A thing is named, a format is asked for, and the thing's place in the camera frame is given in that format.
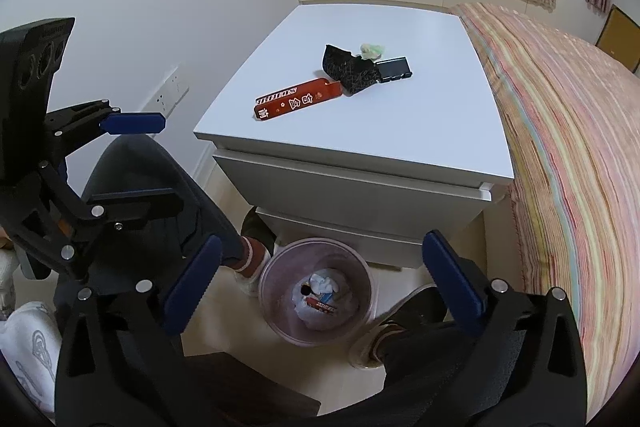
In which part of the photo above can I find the black camera mount housing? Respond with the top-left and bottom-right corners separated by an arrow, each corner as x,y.
1,17 -> 75,135

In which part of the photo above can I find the red surprise toothpaste box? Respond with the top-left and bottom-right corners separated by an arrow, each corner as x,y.
254,78 -> 343,120

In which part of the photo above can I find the bed with striped cover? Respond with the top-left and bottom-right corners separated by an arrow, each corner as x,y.
456,3 -> 639,417

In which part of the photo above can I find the white wall socket panel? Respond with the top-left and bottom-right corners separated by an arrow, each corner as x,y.
141,66 -> 190,118

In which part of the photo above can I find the red box with white label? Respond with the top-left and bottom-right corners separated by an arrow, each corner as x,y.
304,295 -> 338,314

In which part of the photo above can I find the white bedside cabinet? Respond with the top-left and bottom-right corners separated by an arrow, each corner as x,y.
194,4 -> 514,268

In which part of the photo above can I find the black patterned crumpled wrapper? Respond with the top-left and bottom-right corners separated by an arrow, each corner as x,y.
322,44 -> 382,95

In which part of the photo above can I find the pink round trash bin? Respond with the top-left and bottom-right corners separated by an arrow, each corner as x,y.
258,239 -> 376,348

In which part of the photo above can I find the yellow framed board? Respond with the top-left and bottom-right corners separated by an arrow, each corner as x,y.
596,4 -> 640,72

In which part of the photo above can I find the green white crumpled paper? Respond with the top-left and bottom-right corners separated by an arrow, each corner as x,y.
360,43 -> 385,62

